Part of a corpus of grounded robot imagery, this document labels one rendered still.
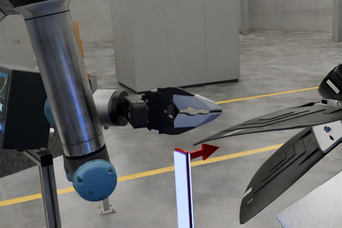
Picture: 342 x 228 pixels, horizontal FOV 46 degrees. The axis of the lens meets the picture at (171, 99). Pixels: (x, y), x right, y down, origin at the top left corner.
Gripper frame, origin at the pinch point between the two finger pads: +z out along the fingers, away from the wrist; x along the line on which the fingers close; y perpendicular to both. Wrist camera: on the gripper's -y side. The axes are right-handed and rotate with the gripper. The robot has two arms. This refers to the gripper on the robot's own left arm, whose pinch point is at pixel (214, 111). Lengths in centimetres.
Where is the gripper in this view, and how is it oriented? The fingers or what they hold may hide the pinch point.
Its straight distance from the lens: 74.1
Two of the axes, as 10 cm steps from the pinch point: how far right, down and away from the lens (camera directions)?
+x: 0.3, 9.9, 1.2
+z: 9.5, 0.1, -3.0
